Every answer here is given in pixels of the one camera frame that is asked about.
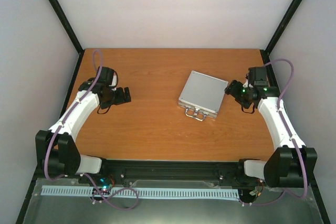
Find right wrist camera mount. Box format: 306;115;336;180
243;72;254;88

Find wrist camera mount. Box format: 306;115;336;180
110;71;118;88
243;72;254;88

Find black aluminium frame rail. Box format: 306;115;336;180
266;0;335;223

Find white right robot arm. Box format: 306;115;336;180
225;67;318;188

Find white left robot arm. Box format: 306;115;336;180
35;67;131;184

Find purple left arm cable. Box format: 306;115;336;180
43;49;103;182

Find light blue cable duct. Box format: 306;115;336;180
40;185;239;200

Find aluminium poker case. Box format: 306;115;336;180
178;70;228;122

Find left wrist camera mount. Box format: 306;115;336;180
110;71;118;88

